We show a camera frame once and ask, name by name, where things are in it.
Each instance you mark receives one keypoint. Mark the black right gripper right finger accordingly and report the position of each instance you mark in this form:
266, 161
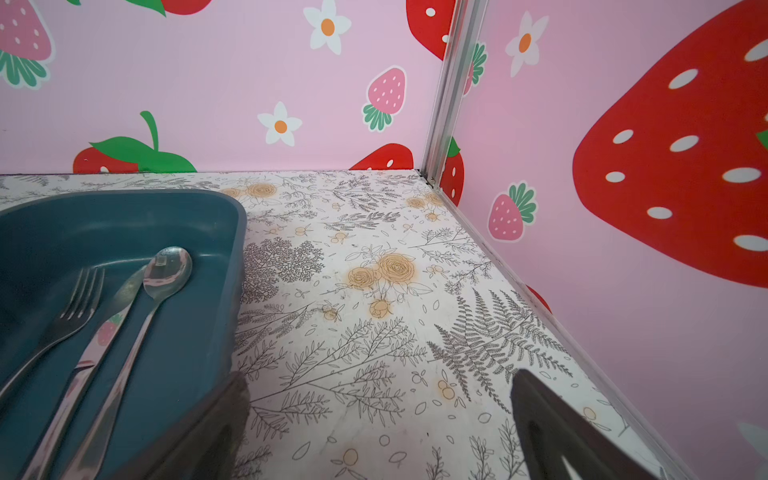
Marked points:
555, 439

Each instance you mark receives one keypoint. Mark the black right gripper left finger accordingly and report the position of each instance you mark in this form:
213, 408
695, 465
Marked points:
203, 444

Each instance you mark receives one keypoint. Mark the silver table knife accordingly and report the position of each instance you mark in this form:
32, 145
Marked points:
117, 310

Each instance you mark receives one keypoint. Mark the silver spoon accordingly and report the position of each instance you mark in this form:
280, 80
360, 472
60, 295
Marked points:
166, 274

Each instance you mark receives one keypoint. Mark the silver fork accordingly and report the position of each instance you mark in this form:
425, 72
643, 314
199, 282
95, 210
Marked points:
80, 308

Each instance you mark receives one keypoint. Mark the teal plastic tray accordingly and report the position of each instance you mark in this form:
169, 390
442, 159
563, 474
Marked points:
186, 344

